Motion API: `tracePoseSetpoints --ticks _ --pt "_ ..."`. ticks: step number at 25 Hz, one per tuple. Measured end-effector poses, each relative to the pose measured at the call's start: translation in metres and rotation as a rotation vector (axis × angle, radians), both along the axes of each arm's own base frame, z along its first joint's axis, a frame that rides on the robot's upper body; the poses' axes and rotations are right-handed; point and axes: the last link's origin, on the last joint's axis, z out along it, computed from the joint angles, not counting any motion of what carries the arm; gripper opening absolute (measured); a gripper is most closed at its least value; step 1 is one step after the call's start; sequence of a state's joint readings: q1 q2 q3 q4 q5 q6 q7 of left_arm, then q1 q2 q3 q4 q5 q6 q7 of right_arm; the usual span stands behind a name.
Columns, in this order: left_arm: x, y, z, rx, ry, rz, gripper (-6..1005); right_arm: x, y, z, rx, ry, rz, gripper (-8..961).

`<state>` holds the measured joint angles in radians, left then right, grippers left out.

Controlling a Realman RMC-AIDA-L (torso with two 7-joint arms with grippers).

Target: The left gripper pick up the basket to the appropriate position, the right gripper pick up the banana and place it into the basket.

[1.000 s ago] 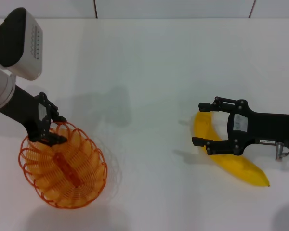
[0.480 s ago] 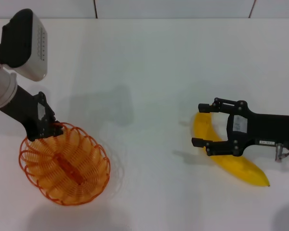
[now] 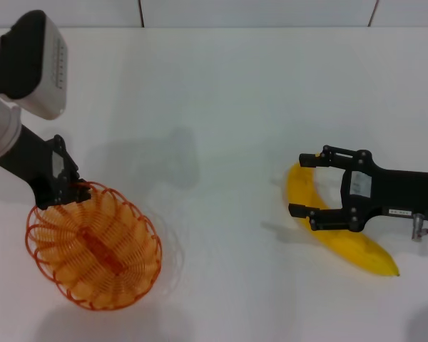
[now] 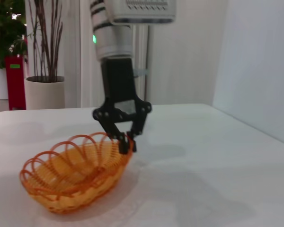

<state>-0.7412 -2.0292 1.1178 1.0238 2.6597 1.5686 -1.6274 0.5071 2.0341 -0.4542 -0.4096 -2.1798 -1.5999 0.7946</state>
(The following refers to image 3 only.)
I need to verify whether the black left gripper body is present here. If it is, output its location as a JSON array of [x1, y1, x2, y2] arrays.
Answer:
[[0, 126, 81, 210]]

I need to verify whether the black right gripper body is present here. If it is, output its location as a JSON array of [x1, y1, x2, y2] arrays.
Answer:
[[340, 149, 428, 233]]

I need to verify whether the yellow banana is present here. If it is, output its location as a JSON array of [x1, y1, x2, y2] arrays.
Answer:
[[287, 162, 401, 278]]

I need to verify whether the orange wire basket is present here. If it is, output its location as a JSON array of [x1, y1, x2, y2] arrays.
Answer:
[[24, 181, 163, 313]]

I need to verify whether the right gripper cable with plug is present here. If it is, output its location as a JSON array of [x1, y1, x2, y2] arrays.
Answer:
[[412, 212, 428, 242]]

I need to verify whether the left wrist camera housing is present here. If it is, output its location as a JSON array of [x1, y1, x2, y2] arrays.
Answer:
[[0, 9, 69, 121]]

